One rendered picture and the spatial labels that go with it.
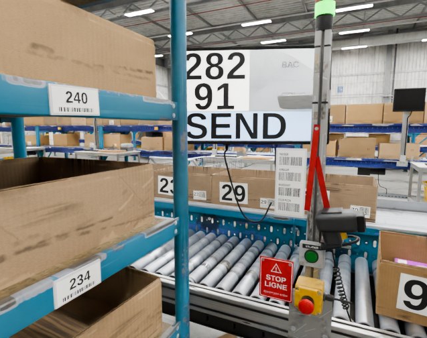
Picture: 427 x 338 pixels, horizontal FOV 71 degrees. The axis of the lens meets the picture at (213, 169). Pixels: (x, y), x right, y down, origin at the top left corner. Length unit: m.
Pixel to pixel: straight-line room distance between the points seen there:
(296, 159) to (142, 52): 0.53
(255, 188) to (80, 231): 1.21
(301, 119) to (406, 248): 0.64
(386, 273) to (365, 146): 4.76
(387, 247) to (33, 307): 1.18
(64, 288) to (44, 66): 0.24
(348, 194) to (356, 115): 4.56
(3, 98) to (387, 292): 1.02
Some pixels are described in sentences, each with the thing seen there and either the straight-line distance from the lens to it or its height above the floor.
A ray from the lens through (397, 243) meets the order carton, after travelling 1.32.
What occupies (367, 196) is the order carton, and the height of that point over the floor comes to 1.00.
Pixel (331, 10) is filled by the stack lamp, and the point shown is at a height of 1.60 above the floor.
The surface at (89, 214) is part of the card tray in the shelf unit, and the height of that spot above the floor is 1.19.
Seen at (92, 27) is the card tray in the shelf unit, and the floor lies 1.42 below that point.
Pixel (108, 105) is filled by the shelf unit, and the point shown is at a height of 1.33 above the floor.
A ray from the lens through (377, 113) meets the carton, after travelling 6.00.
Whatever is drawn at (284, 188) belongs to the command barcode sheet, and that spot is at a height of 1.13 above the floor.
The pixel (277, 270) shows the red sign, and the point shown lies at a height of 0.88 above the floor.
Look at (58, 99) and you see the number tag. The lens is 0.34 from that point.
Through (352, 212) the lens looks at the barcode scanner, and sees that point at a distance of 0.83.
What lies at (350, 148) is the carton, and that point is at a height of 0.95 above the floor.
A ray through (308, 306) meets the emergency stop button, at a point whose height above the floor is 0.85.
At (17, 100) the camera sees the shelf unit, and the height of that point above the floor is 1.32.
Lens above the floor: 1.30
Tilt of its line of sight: 8 degrees down
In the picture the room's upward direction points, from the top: straight up
